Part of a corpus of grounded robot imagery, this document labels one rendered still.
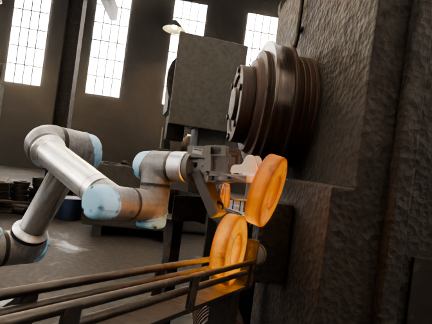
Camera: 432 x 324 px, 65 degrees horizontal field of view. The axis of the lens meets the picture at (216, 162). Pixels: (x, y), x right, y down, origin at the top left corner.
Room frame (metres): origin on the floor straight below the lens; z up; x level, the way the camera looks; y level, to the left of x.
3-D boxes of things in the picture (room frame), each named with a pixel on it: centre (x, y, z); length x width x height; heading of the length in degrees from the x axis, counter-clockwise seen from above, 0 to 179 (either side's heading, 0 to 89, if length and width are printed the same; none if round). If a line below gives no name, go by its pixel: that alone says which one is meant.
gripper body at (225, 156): (0.79, 0.01, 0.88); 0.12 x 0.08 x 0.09; 61
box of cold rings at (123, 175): (3.92, 0.83, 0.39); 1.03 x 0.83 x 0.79; 100
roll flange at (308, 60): (1.27, -0.24, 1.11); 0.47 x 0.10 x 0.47; 6
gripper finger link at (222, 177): (0.74, -0.03, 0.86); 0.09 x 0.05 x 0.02; 61
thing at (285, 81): (1.26, -0.16, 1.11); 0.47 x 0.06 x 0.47; 6
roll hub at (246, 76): (1.25, -0.06, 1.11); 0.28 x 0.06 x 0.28; 6
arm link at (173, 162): (0.83, 0.08, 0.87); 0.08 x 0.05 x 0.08; 151
